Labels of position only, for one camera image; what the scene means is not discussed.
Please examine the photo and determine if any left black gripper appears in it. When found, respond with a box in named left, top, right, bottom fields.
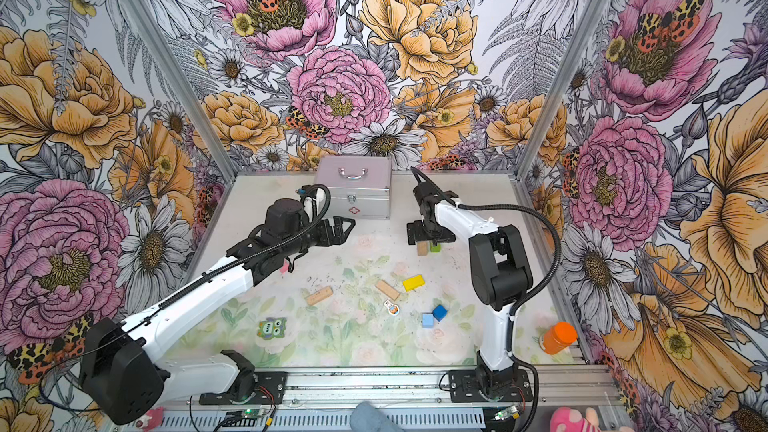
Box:
left=283, top=216, right=356, bottom=256

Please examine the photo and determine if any pink plush toy right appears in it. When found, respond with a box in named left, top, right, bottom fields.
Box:
left=549, top=407, right=604, bottom=432

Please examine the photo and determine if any owl sticker toy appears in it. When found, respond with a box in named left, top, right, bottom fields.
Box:
left=257, top=317, right=287, bottom=340

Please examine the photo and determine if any natural wood block numbered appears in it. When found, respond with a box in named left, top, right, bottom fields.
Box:
left=375, top=280, right=400, bottom=301

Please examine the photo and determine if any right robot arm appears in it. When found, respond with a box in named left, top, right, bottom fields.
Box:
left=406, top=178, right=538, bottom=403

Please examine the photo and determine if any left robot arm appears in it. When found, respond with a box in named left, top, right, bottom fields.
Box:
left=79, top=197, right=356, bottom=425

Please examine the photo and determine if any light blue wood cube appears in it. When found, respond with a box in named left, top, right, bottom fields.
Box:
left=421, top=313, right=435, bottom=329

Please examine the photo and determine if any silver first aid case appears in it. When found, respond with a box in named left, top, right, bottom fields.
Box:
left=315, top=155, right=392, bottom=220

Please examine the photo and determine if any grey blue cloth object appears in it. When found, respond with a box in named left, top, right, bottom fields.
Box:
left=349, top=402, right=402, bottom=432

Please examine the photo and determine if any dark blue wood cube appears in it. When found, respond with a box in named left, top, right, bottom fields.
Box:
left=432, top=304, right=448, bottom=322

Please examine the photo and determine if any orange pill bottle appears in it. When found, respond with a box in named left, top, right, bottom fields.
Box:
left=539, top=321, right=578, bottom=355

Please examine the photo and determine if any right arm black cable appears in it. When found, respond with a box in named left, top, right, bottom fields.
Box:
left=409, top=166, right=562, bottom=432

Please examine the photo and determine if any aluminium front rail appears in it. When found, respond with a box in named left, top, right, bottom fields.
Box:
left=101, top=365, right=625, bottom=432

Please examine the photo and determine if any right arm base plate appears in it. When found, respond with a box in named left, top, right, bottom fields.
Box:
left=447, top=366, right=533, bottom=403

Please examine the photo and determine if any pink toy left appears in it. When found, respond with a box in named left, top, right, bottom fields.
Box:
left=135, top=407, right=164, bottom=432

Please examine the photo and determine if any yellow wood block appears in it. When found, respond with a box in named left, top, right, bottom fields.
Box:
left=402, top=275, right=425, bottom=292

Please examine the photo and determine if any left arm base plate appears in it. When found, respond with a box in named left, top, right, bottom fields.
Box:
left=198, top=371, right=288, bottom=406

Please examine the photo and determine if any small orange white toy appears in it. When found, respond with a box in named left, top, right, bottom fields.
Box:
left=384, top=300, right=400, bottom=316

